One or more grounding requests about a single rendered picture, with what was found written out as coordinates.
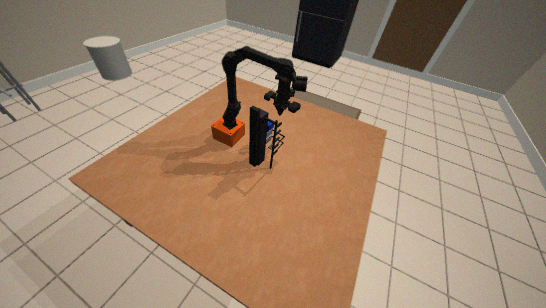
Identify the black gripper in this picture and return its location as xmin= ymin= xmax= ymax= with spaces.
xmin=264 ymin=89 xmax=301 ymax=116

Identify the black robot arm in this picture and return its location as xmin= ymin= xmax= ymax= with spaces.
xmin=221 ymin=45 xmax=308 ymax=130

